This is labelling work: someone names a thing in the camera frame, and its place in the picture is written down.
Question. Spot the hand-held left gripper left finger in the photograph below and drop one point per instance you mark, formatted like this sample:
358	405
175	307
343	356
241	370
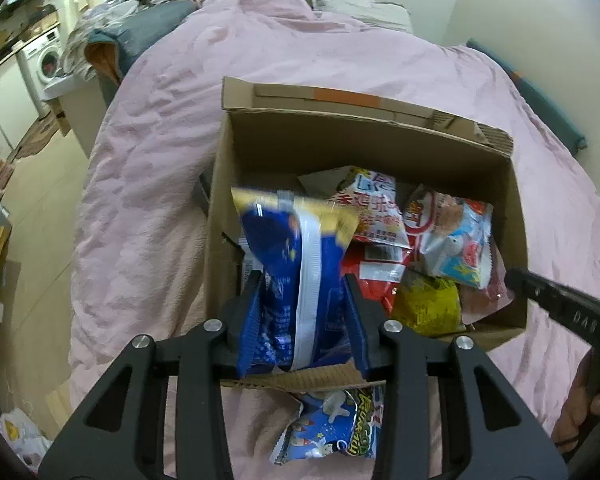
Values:
249	332

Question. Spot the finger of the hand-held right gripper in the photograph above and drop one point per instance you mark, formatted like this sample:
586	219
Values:
560	300

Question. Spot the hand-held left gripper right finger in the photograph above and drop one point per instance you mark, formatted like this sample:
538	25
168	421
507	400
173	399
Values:
356	332

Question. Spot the yellow snack packet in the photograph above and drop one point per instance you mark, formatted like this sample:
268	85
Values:
425	305

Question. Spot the dark blue snack packet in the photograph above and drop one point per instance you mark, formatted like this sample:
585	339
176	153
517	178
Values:
290	270

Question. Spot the light blue snack packet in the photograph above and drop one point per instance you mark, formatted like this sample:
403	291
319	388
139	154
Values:
455	240

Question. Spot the brown cardboard box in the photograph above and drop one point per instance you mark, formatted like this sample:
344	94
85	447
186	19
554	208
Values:
360	140

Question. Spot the person's right hand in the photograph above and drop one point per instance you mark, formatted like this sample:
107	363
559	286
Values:
575	420

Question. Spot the pink snack packet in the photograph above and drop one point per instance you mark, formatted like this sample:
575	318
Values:
487	295

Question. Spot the blue starry snack packet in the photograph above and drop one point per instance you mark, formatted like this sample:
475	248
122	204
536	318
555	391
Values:
335	425

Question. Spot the white and red snack packet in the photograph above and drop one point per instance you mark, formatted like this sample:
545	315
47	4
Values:
375	210

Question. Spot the pink blanket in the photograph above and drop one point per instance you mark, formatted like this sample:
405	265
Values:
155	160

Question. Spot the white plastic bag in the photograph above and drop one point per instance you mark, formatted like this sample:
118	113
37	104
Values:
22	440

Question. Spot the patterned floor rug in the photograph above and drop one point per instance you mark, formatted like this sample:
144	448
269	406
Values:
37	135

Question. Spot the grey striped pillow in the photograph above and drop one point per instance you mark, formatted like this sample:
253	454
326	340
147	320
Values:
360	5

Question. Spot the white cabinet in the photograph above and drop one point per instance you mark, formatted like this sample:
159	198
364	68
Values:
5	105

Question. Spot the white washing machine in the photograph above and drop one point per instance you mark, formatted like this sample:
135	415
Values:
42	62

